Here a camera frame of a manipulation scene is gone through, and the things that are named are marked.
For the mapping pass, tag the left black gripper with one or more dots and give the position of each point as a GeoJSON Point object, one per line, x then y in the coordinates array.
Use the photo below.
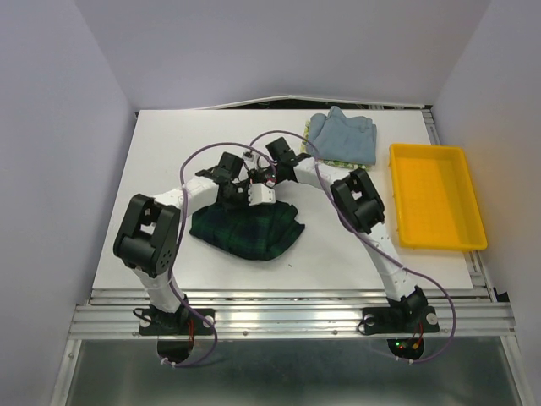
{"type": "Point", "coordinates": [244, 185]}

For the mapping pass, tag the dark green skirt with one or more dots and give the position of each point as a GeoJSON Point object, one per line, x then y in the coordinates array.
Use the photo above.
{"type": "Point", "coordinates": [254, 233]}

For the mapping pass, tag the light blue denim skirt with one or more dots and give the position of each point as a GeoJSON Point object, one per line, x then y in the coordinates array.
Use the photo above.
{"type": "Point", "coordinates": [335, 137]}

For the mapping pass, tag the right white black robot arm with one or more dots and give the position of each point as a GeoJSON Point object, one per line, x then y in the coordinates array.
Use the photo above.
{"type": "Point", "coordinates": [362, 211]}

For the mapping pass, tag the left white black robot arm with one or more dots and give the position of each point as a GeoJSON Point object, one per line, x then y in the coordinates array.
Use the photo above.
{"type": "Point", "coordinates": [147, 242]}

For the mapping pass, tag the yellow plastic tray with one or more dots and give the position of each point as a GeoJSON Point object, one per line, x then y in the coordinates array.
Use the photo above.
{"type": "Point", "coordinates": [436, 204]}

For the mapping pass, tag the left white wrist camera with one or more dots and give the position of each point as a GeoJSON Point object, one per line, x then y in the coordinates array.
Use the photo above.
{"type": "Point", "coordinates": [261, 194]}

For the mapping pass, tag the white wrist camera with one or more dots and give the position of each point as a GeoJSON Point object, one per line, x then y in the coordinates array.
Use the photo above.
{"type": "Point", "coordinates": [250, 156]}
{"type": "Point", "coordinates": [261, 194]}

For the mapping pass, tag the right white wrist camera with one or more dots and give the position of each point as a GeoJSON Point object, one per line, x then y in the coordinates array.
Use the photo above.
{"type": "Point", "coordinates": [250, 156]}

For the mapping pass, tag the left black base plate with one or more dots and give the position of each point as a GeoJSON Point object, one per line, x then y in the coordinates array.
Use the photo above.
{"type": "Point", "coordinates": [175, 332]}

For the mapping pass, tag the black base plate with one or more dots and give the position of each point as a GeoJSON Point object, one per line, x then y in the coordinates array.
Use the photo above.
{"type": "Point", "coordinates": [406, 331]}
{"type": "Point", "coordinates": [175, 332]}

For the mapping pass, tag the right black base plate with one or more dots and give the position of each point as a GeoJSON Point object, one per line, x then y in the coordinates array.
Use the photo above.
{"type": "Point", "coordinates": [406, 331]}

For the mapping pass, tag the aluminium rail frame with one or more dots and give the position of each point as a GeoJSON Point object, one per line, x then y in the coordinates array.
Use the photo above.
{"type": "Point", "coordinates": [288, 328]}

